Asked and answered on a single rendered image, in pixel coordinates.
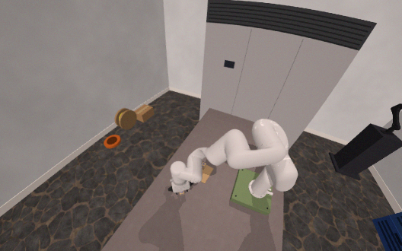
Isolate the tan mat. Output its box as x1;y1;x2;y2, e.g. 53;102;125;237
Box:
201;165;214;183

